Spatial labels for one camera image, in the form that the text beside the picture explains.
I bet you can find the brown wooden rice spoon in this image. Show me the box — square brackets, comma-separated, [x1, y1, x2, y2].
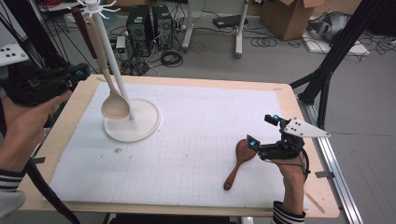
[222, 138, 258, 191]

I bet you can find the aluminium rail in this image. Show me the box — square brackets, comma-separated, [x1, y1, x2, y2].
[298, 99, 363, 224]

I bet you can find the grey white appliance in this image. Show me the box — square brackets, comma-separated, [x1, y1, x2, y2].
[306, 11, 351, 43]

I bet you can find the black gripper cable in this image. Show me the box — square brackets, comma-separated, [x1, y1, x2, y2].
[23, 158, 82, 224]
[299, 148, 312, 183]

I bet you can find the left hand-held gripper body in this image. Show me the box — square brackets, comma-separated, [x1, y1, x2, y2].
[0, 42, 76, 107]

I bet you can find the white box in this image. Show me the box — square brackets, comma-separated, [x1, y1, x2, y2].
[64, 12, 94, 30]

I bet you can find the white utensil rack stand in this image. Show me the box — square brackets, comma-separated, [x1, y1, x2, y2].
[76, 0, 162, 144]

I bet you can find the white grid mat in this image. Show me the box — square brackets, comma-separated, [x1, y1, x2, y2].
[49, 81, 309, 210]

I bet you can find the black computer tower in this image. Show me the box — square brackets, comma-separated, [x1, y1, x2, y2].
[125, 4, 154, 58]
[151, 4, 174, 50]

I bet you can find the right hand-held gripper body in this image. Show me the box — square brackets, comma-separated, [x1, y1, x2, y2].
[257, 117, 332, 161]

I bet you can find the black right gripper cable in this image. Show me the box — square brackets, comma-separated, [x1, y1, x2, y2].
[299, 148, 312, 183]

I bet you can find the white stand leg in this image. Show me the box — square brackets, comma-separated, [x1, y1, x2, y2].
[234, 0, 250, 60]
[181, 0, 195, 53]

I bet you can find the grey cabinet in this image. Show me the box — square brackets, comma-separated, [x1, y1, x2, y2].
[0, 0, 28, 60]

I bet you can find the person's left hand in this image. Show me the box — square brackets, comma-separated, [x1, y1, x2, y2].
[0, 89, 74, 157]

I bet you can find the black metal frame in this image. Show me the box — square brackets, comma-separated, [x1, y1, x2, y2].
[289, 0, 386, 136]
[0, 0, 87, 171]

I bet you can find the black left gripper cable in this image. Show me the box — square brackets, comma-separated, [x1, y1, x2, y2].
[23, 158, 82, 224]

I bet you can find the light wooden spoon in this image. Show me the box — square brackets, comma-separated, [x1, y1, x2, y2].
[83, 15, 131, 120]

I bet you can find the brown cardboard box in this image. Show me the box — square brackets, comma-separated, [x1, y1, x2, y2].
[260, 0, 326, 41]

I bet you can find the white power adapter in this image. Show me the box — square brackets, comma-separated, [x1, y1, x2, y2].
[115, 35, 127, 54]

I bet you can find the black flat device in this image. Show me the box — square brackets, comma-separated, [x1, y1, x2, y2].
[212, 14, 249, 30]

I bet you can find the white foam board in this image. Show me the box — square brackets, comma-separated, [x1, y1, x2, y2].
[302, 31, 371, 57]

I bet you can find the metal ladle with brown handle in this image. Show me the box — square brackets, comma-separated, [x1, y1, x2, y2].
[70, 7, 99, 60]

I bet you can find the coiled black cable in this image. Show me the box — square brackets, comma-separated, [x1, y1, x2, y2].
[160, 50, 184, 68]

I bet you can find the person's right hand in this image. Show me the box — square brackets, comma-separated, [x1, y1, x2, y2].
[270, 156, 307, 195]

